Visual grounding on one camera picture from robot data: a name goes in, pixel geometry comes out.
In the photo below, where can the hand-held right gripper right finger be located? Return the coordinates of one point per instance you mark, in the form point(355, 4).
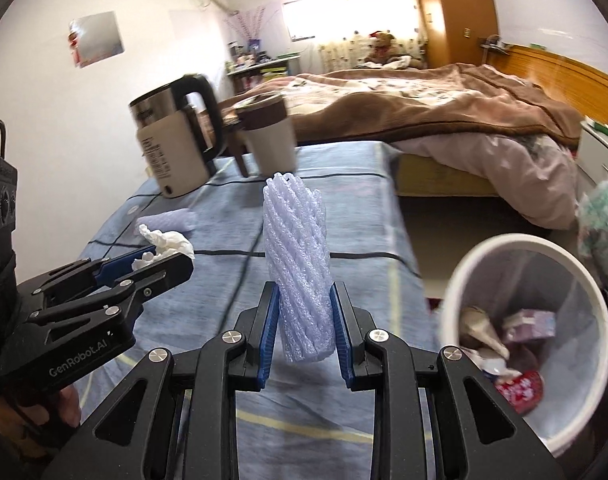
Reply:
point(343, 340)

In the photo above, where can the lavender foam net sleeve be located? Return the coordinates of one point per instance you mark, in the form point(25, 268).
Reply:
point(171, 220)
point(296, 260)

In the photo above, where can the steel and cream electric kettle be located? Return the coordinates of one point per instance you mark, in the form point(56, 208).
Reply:
point(173, 155)

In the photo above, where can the wooden wardrobe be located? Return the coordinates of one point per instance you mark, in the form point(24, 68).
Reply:
point(454, 10)

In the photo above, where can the blue checked tablecloth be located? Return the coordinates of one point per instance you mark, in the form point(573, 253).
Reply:
point(334, 220)

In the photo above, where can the cluttered desk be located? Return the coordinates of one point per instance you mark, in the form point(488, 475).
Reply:
point(264, 72)

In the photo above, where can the pink bed sheet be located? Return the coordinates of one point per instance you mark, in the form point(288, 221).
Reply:
point(509, 180)

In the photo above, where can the purple juice carton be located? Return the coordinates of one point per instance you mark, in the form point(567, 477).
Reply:
point(529, 325)

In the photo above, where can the crushed beige paper cup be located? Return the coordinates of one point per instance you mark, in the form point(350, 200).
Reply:
point(479, 330)

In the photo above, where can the brown teddy bear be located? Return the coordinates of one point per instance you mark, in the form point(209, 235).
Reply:
point(384, 47)

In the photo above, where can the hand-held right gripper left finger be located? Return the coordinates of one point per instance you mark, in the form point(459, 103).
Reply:
point(266, 340)

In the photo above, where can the brown and white travel mug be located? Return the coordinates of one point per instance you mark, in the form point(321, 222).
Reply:
point(271, 145)

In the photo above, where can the person's left hand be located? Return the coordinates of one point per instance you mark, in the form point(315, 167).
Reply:
point(68, 407)

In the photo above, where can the wall poster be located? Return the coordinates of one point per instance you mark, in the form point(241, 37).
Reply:
point(96, 40)

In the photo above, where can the white nightstand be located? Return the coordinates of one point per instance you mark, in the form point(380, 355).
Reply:
point(601, 155)

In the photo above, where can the brown blanket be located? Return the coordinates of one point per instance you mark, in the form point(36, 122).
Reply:
point(434, 95)

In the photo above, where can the small wall shelf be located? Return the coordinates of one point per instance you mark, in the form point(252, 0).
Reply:
point(494, 44)

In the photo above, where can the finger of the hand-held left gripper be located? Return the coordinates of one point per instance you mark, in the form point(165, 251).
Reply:
point(113, 267)
point(168, 272)

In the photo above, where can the white tissue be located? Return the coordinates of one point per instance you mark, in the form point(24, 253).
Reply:
point(171, 242)
point(491, 364)

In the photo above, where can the white trash bin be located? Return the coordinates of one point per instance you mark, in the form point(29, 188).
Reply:
point(574, 320)

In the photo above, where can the bed with brown blanket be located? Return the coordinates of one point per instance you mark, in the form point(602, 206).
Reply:
point(559, 65)

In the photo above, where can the green printed plastic bag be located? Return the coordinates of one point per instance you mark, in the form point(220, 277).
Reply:
point(599, 215)

